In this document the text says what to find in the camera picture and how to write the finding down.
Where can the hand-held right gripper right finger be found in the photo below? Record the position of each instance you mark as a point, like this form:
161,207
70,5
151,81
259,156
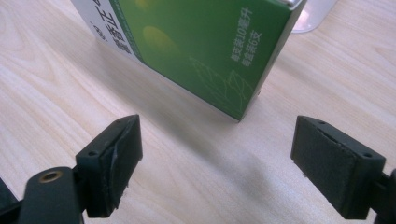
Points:
330,165

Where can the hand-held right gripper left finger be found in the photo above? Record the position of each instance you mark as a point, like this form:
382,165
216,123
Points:
115,168

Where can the green and white carton box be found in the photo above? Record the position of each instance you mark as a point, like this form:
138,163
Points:
199,46

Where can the clear plastic container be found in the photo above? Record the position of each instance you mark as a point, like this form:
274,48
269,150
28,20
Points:
313,14

